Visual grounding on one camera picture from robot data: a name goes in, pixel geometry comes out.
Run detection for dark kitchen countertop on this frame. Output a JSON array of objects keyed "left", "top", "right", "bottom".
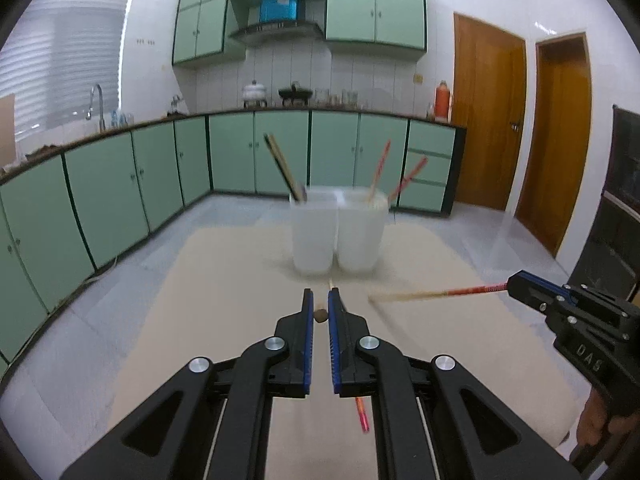
[{"left": 0, "top": 106, "right": 468, "bottom": 181}]

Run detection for closed wooden door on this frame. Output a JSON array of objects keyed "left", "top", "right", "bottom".
[{"left": 452, "top": 12, "right": 527, "bottom": 211}]

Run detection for green upper kitchen cabinets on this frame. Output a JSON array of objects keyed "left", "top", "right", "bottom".
[{"left": 172, "top": 0, "right": 429, "bottom": 66}]

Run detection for white window blind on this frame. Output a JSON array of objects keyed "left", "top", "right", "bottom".
[{"left": 0, "top": 0, "right": 138, "bottom": 142}]

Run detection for brown board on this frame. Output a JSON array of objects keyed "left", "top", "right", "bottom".
[{"left": 0, "top": 94, "right": 17, "bottom": 167}]

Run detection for red thermos flask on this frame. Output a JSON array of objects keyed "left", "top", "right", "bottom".
[{"left": 434, "top": 80, "right": 451, "bottom": 122}]

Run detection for red-ended wooden chopstick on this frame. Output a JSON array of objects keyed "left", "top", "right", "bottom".
[
  {"left": 368, "top": 140, "right": 392, "bottom": 204},
  {"left": 327, "top": 274, "right": 371, "bottom": 433},
  {"left": 389, "top": 157, "right": 430, "bottom": 202},
  {"left": 369, "top": 284, "right": 511, "bottom": 306}
]

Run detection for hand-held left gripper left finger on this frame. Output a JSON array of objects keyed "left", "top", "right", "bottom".
[{"left": 60, "top": 287, "right": 316, "bottom": 480}]

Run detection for wooden door with frame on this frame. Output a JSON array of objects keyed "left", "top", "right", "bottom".
[{"left": 515, "top": 32, "right": 593, "bottom": 258}]

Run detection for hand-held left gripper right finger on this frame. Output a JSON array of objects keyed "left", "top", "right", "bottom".
[{"left": 327, "top": 287, "right": 583, "bottom": 480}]

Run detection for green cabinet drawer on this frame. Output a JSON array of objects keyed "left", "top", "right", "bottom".
[
  {"left": 400, "top": 180, "right": 448, "bottom": 213},
  {"left": 404, "top": 150, "right": 453, "bottom": 186},
  {"left": 407, "top": 120, "right": 457, "bottom": 157}
]

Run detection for metal kitchen faucet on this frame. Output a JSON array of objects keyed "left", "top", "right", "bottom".
[{"left": 85, "top": 84, "right": 107, "bottom": 132}]

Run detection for white lidded pot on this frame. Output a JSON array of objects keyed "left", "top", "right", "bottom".
[{"left": 242, "top": 80, "right": 268, "bottom": 109}]

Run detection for green kitchen cabinets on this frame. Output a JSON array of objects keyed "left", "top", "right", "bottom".
[
  {"left": 0, "top": 109, "right": 468, "bottom": 376},
  {"left": 172, "top": 0, "right": 429, "bottom": 66}
]

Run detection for black cabinet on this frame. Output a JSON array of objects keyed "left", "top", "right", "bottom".
[{"left": 567, "top": 104, "right": 640, "bottom": 311}]

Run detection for green lower kitchen cabinets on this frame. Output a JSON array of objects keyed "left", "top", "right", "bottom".
[{"left": 0, "top": 109, "right": 468, "bottom": 376}]

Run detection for blue box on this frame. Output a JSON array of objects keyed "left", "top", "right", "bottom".
[{"left": 259, "top": 0, "right": 301, "bottom": 25}]

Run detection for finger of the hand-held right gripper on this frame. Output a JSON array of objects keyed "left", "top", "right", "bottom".
[
  {"left": 506, "top": 272, "right": 582, "bottom": 322},
  {"left": 520, "top": 269, "right": 627, "bottom": 314}
]

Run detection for person's right hand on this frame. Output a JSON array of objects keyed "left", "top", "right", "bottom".
[{"left": 575, "top": 391, "right": 632, "bottom": 457}]

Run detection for plain wooden chopstick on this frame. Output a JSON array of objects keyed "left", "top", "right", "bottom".
[
  {"left": 269, "top": 134, "right": 307, "bottom": 200},
  {"left": 272, "top": 136, "right": 308, "bottom": 201}
]

